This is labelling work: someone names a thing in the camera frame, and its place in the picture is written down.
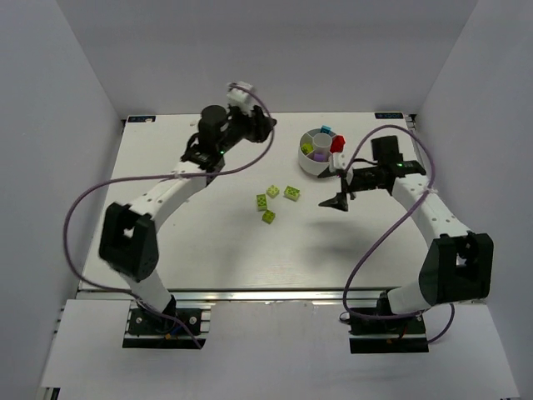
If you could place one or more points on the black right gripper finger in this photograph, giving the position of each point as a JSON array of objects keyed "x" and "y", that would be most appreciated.
[
  {"x": 340, "y": 200},
  {"x": 329, "y": 174}
]

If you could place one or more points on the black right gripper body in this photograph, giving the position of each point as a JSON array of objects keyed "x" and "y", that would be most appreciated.
[{"x": 347, "y": 183}]

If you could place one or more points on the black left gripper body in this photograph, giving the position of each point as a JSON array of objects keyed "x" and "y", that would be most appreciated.
[{"x": 258, "y": 126}]

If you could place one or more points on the purple butterfly lego brick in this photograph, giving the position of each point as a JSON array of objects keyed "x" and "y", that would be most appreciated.
[{"x": 320, "y": 157}]

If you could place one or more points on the lime curved lego brick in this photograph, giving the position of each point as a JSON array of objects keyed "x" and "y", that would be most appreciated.
[{"x": 306, "y": 148}]

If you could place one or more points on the red lego brick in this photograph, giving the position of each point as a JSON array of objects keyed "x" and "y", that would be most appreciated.
[{"x": 337, "y": 144}]

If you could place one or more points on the light green lego brick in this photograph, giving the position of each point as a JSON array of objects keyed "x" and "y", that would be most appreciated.
[{"x": 292, "y": 193}]

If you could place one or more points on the teal long lego brick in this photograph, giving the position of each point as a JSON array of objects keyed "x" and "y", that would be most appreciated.
[{"x": 325, "y": 129}]

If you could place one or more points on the light green lego small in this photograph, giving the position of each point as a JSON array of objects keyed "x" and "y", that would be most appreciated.
[{"x": 273, "y": 191}]

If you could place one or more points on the light green lego long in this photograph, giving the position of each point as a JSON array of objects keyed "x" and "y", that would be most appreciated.
[{"x": 261, "y": 200}]

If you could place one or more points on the lime lego small square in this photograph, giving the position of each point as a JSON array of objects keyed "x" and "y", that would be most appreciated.
[{"x": 268, "y": 216}]

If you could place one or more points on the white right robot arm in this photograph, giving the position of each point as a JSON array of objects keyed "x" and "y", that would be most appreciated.
[{"x": 458, "y": 263}]

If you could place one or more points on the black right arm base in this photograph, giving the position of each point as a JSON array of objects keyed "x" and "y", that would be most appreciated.
[{"x": 406, "y": 335}]

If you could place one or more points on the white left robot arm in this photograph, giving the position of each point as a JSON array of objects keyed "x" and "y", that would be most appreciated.
[{"x": 128, "y": 242}]

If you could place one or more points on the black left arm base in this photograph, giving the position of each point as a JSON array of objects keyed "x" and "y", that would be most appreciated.
[{"x": 144, "y": 330}]

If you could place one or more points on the white round divided container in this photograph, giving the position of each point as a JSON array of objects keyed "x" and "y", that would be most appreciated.
[{"x": 314, "y": 149}]

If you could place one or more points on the blue table label right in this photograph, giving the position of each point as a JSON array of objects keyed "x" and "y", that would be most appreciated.
[{"x": 388, "y": 115}]

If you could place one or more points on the blue table label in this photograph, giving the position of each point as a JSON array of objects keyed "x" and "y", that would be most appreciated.
[
  {"x": 141, "y": 119},
  {"x": 388, "y": 115}
]

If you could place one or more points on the blue table label left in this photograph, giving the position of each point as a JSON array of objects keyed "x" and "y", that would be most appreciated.
[{"x": 141, "y": 119}]

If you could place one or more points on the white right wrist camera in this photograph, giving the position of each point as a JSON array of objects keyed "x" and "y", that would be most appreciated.
[{"x": 337, "y": 161}]

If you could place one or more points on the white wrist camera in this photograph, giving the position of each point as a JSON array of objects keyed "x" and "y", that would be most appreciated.
[
  {"x": 337, "y": 161},
  {"x": 239, "y": 95}
]

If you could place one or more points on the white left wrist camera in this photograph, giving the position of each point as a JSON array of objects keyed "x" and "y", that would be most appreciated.
[{"x": 239, "y": 95}]

